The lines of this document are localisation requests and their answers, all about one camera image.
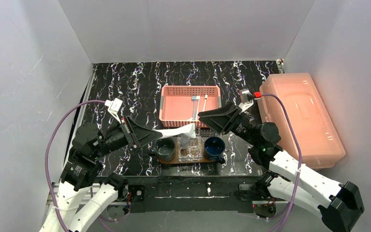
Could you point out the white handled toothbrush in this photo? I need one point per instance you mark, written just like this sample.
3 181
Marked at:
205 102

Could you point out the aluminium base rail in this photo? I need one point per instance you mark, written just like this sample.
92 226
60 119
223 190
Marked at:
68 202

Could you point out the clear handled toothbrush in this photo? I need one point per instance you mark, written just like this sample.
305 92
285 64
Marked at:
195 100

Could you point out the oval wooden tray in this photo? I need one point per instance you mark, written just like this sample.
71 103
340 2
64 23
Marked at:
176 161

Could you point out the white toothpaste tube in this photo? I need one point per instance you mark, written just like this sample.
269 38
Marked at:
184 142

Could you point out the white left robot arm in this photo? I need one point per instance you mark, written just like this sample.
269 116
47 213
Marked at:
81 170

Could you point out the dark blue cup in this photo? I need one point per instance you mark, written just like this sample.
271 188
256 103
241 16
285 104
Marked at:
213 150

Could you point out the dark grey cup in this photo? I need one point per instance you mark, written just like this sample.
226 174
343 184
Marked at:
164 149

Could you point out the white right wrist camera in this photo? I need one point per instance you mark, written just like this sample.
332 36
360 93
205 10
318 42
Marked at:
248 99

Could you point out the clear plastic dimpled tray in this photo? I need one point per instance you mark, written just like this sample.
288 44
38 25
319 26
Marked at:
194 150

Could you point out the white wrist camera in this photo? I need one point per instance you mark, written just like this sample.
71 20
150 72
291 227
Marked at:
113 107
248 99

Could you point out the large pink storage box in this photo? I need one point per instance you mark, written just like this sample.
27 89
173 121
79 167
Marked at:
292 102

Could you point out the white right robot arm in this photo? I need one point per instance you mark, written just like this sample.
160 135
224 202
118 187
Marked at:
339 205

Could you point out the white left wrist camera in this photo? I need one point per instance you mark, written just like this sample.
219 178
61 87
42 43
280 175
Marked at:
113 107

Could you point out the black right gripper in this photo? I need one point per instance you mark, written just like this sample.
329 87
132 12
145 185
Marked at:
234 118

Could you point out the red capped toothpaste tube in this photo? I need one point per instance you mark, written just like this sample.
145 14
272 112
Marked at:
187 131

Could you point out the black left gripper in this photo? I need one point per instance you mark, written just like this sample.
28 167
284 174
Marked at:
127 132

